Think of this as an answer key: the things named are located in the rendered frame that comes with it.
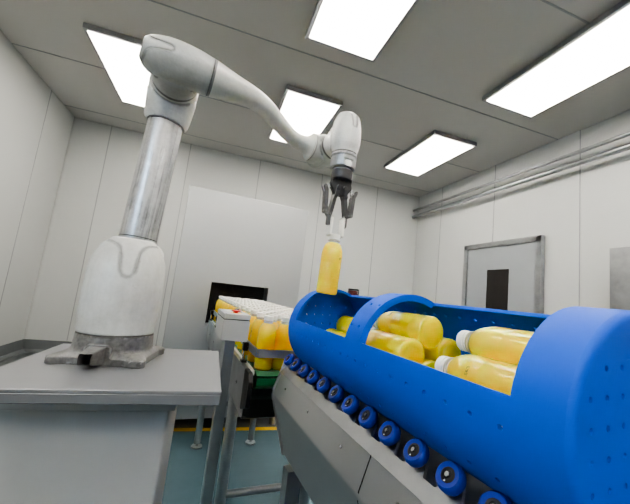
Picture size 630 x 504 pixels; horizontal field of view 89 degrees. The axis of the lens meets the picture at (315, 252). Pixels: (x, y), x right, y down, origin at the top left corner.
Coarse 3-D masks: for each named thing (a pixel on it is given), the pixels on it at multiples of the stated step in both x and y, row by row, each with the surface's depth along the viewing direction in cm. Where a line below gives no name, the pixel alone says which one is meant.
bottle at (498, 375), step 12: (456, 360) 53; (468, 360) 51; (480, 360) 49; (492, 360) 48; (456, 372) 51; (468, 372) 49; (480, 372) 48; (492, 372) 46; (504, 372) 45; (480, 384) 47; (492, 384) 45; (504, 384) 44
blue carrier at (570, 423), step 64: (320, 320) 115; (448, 320) 78; (512, 320) 61; (576, 320) 38; (384, 384) 59; (448, 384) 46; (512, 384) 38; (576, 384) 33; (448, 448) 47; (512, 448) 36; (576, 448) 31
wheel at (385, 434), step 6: (390, 420) 62; (384, 426) 62; (390, 426) 61; (396, 426) 60; (378, 432) 62; (384, 432) 61; (390, 432) 60; (396, 432) 59; (384, 438) 60; (390, 438) 59; (396, 438) 59; (384, 444) 60; (390, 444) 59
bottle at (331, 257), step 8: (328, 240) 108; (336, 240) 106; (328, 248) 105; (336, 248) 105; (328, 256) 104; (336, 256) 104; (320, 264) 106; (328, 264) 104; (336, 264) 104; (320, 272) 105; (328, 272) 104; (336, 272) 104; (320, 280) 105; (328, 280) 103; (336, 280) 104; (320, 288) 104; (328, 288) 103; (336, 288) 105
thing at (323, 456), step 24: (288, 384) 108; (336, 384) 103; (288, 408) 100; (312, 408) 88; (360, 408) 83; (288, 432) 103; (312, 432) 83; (336, 432) 75; (288, 456) 110; (312, 456) 83; (336, 456) 71; (360, 456) 65; (432, 456) 61; (312, 480) 87; (336, 480) 70; (360, 480) 62; (384, 480) 57; (432, 480) 53
